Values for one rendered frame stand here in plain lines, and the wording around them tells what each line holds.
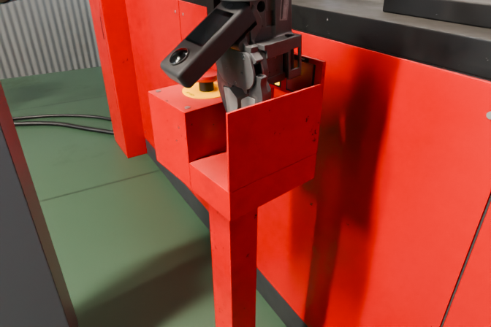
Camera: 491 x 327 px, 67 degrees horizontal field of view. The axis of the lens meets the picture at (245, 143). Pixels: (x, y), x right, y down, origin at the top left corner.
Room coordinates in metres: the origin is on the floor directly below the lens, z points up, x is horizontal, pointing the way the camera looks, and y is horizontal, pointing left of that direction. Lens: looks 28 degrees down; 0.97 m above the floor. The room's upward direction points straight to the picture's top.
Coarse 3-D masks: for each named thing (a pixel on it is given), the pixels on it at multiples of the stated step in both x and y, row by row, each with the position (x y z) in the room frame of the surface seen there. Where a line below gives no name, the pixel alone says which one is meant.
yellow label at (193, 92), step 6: (198, 84) 0.55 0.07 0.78; (216, 84) 0.55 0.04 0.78; (186, 90) 0.52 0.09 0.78; (192, 90) 0.52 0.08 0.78; (198, 90) 0.52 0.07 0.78; (216, 90) 0.52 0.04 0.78; (192, 96) 0.50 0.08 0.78; (198, 96) 0.50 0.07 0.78; (204, 96) 0.50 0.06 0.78; (210, 96) 0.50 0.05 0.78; (216, 96) 0.50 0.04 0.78
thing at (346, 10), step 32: (192, 0) 1.12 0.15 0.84; (320, 0) 0.79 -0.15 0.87; (352, 0) 0.79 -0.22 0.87; (320, 32) 0.67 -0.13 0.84; (352, 32) 0.61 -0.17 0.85; (384, 32) 0.55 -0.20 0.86; (416, 32) 0.51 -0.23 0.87; (448, 32) 0.48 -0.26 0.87; (480, 32) 0.47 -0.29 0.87; (448, 64) 0.47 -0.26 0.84; (480, 64) 0.43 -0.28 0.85
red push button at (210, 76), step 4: (208, 72) 0.52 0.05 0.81; (212, 72) 0.52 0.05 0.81; (216, 72) 0.52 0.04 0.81; (204, 76) 0.51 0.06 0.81; (208, 76) 0.51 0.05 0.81; (212, 76) 0.51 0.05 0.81; (216, 76) 0.52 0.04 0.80; (200, 80) 0.51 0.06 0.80; (204, 80) 0.51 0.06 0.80; (208, 80) 0.51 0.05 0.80; (212, 80) 0.51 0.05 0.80; (200, 84) 0.52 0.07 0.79; (204, 84) 0.51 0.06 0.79; (208, 84) 0.52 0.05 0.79; (212, 84) 0.52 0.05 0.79; (200, 88) 0.52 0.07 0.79; (204, 88) 0.51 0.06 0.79; (208, 88) 0.52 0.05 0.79; (212, 88) 0.52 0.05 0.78
